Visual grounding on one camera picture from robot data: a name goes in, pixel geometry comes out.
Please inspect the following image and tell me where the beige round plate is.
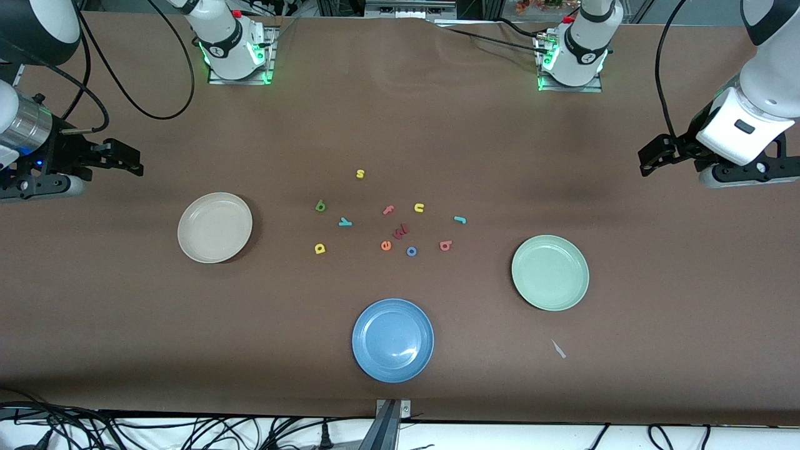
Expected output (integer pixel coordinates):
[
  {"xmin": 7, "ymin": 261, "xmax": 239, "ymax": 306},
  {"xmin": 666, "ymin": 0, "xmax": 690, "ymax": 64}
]
[{"xmin": 177, "ymin": 192, "xmax": 254, "ymax": 264}]

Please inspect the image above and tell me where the thin black table cable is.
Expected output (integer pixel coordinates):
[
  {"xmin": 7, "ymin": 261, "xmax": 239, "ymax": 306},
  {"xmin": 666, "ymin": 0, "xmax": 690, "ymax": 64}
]
[{"xmin": 437, "ymin": 19, "xmax": 552, "ymax": 56}]

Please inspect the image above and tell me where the brown table cover sheet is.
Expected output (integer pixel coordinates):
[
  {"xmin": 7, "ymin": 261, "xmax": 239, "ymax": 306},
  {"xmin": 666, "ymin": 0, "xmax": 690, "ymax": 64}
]
[{"xmin": 0, "ymin": 11, "xmax": 800, "ymax": 427}]

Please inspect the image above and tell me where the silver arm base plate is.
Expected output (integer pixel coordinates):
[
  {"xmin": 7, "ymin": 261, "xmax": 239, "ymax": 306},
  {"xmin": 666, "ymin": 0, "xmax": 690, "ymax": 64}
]
[
  {"xmin": 207, "ymin": 27, "xmax": 278, "ymax": 86},
  {"xmin": 536, "ymin": 34, "xmax": 604, "ymax": 94}
]

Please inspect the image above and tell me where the grey power strip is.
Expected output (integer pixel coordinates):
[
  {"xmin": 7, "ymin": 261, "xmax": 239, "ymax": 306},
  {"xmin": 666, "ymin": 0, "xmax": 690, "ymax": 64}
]
[{"xmin": 364, "ymin": 0, "xmax": 458, "ymax": 20}]

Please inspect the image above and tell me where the light green round plate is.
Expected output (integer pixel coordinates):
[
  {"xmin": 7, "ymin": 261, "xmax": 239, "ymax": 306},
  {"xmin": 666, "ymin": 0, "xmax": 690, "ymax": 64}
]
[{"xmin": 511, "ymin": 234, "xmax": 590, "ymax": 312}]

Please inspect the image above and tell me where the blue round plate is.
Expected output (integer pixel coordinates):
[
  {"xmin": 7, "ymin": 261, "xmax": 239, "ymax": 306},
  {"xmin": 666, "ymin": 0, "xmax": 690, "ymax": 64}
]
[{"xmin": 351, "ymin": 298, "xmax": 435, "ymax": 383}]

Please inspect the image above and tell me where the grey metal mount bracket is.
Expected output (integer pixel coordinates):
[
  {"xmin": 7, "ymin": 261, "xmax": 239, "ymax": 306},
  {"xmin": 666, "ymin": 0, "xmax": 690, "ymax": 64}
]
[{"xmin": 359, "ymin": 399, "xmax": 412, "ymax": 450}]

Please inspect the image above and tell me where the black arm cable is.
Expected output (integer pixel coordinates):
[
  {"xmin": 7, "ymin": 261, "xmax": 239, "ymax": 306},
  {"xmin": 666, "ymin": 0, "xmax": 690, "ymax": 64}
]
[{"xmin": 654, "ymin": 0, "xmax": 689, "ymax": 142}]

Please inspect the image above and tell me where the long looping black cable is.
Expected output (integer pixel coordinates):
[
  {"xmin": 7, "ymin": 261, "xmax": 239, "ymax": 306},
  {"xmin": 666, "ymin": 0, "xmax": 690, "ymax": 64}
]
[{"xmin": 74, "ymin": 0, "xmax": 196, "ymax": 121}]

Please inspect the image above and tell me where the black cable with silver plug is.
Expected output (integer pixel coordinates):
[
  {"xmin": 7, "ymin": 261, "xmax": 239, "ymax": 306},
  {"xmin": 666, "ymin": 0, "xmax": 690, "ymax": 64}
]
[{"xmin": 19, "ymin": 59, "xmax": 111, "ymax": 136}]

